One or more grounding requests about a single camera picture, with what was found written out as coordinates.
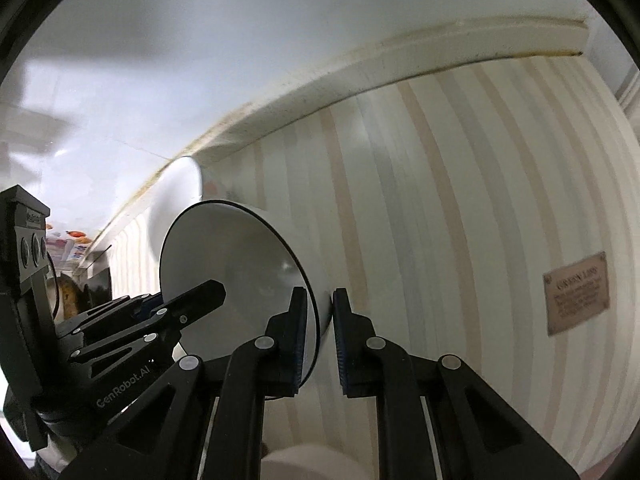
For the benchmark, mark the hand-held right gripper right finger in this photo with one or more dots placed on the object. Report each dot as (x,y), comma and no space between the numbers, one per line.
(340,340)

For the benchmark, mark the striped cat print tablecloth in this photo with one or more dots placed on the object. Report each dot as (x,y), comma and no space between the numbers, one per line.
(450,210)

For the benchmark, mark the colourful wall stickers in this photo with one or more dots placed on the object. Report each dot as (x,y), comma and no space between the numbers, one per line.
(72,240)

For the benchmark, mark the black induction cooktop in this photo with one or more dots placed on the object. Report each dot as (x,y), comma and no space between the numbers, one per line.
(100,285)

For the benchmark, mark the white bowl dark rim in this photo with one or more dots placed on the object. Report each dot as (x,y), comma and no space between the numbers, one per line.
(230,255)

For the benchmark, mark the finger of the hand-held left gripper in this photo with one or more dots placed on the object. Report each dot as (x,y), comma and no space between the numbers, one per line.
(200,296)
(150,304)

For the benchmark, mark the brown tablecloth label patch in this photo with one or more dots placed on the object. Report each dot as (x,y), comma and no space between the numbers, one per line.
(576,294)

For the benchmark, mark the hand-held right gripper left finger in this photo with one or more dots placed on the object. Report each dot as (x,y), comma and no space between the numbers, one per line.
(300,330)

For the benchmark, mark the white bowl blue pattern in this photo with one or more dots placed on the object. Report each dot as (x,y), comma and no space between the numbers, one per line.
(180,195)

